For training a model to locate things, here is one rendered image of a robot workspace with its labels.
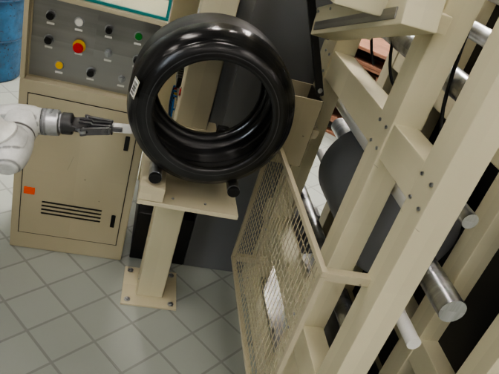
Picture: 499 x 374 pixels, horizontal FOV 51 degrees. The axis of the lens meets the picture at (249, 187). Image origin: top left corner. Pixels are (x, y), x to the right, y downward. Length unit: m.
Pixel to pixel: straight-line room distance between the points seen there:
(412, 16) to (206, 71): 0.94
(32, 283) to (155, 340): 0.64
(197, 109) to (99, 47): 0.52
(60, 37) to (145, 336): 1.35
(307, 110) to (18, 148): 1.06
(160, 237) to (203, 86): 0.75
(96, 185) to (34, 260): 0.50
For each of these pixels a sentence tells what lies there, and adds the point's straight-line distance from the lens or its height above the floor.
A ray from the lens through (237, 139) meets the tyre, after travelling 2.02.
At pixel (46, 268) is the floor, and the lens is 2.74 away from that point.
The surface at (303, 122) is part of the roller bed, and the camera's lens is 2.09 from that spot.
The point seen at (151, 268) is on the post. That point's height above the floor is 0.18.
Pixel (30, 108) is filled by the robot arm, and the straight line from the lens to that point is 1.85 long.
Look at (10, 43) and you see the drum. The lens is 4.52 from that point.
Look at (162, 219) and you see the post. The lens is 2.35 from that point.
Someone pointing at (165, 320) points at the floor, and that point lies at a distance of 2.56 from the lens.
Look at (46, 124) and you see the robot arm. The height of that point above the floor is 0.99.
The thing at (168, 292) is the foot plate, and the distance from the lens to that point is 2.69.
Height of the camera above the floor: 1.82
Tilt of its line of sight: 29 degrees down
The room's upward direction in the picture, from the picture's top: 18 degrees clockwise
